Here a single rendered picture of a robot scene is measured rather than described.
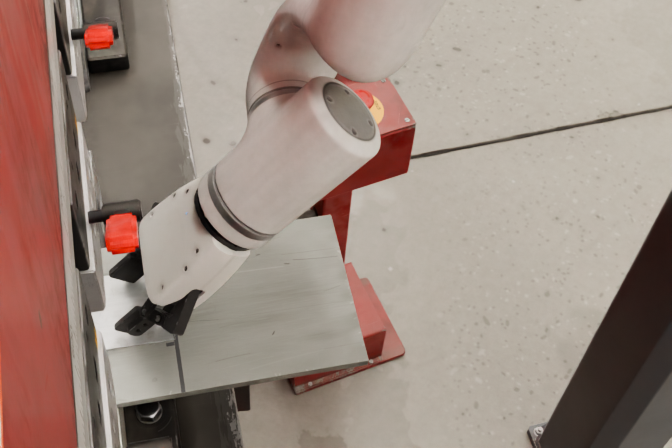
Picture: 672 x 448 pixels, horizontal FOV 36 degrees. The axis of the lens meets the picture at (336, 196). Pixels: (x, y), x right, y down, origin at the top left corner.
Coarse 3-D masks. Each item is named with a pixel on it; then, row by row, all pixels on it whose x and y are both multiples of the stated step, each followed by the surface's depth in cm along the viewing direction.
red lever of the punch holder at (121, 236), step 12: (108, 204) 80; (120, 204) 80; (132, 204) 80; (96, 216) 80; (108, 216) 80; (120, 216) 76; (132, 216) 77; (108, 228) 75; (120, 228) 74; (132, 228) 74; (108, 240) 73; (120, 240) 73; (132, 240) 73; (120, 252) 73
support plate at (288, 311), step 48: (288, 240) 111; (336, 240) 111; (240, 288) 107; (288, 288) 107; (336, 288) 107; (192, 336) 103; (240, 336) 104; (288, 336) 104; (336, 336) 104; (144, 384) 100; (192, 384) 100; (240, 384) 101
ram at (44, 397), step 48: (0, 0) 49; (0, 48) 47; (0, 96) 44; (48, 96) 66; (0, 144) 42; (48, 144) 62; (0, 192) 41; (48, 192) 58; (0, 240) 39; (48, 240) 55; (0, 288) 37; (48, 288) 52; (0, 336) 36; (48, 336) 49; (48, 384) 46; (48, 432) 44
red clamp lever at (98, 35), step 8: (88, 24) 91; (96, 24) 91; (104, 24) 88; (112, 24) 91; (72, 32) 91; (80, 32) 91; (88, 32) 84; (96, 32) 84; (104, 32) 84; (112, 32) 87; (88, 40) 84; (96, 40) 84; (104, 40) 84; (112, 40) 84; (96, 48) 84; (104, 48) 85
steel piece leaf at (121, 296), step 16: (112, 288) 106; (128, 288) 106; (144, 288) 106; (112, 304) 105; (128, 304) 105; (96, 320) 104; (112, 320) 104; (112, 336) 103; (128, 336) 103; (144, 336) 103; (160, 336) 103
